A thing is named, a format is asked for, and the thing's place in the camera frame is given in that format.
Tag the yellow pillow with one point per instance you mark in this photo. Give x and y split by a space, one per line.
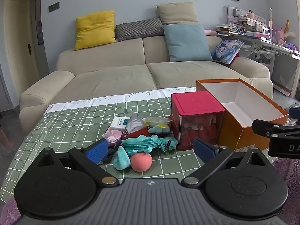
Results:
95 29

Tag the beige pillow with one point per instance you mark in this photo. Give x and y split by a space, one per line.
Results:
177 13

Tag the green checked tablecloth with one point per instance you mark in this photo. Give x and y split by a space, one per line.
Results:
70 126

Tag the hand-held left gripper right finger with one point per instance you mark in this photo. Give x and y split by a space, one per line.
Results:
204 151

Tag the white tissue pack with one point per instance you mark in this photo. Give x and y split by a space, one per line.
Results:
118 123

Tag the pile of books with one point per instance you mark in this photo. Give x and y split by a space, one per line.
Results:
226 30

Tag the light blue pillow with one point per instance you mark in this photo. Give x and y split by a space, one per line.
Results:
186 43

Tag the silver grey pouch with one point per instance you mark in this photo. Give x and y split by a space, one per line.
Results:
134 123

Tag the purple plush toy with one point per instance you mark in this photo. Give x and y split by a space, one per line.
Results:
280 34

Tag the navy blue sock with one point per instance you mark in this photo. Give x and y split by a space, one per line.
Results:
110 155

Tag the beige sofa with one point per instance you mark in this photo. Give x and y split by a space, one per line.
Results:
112 82

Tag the pink cloth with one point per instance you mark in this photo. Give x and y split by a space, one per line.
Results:
112 136

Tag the printed cartoon pillow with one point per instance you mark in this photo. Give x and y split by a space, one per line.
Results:
226 51

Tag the orange cardboard box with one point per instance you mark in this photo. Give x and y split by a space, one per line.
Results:
248 136

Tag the red pouch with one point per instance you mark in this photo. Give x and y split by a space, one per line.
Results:
138 133

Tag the black light switch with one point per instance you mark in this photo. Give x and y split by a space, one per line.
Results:
54 7

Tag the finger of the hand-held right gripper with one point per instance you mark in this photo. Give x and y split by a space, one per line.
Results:
262 125
294 112

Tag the teal plush cloth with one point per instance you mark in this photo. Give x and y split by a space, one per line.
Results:
121 160

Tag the white desk shelf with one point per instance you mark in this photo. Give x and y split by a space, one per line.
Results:
248 20

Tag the red lidded box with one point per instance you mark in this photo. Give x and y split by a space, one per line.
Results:
196 103

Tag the grey houndstooth pillow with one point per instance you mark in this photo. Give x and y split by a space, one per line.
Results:
138 29

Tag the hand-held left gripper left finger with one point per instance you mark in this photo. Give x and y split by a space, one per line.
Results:
97 150

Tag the white desk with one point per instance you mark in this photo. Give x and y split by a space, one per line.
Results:
269 49

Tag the pink ball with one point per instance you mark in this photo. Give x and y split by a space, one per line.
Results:
140 161

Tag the cream door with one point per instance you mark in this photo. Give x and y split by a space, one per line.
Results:
18 51

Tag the blue plush in plastic bag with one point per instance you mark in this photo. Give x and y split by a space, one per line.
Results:
159 129

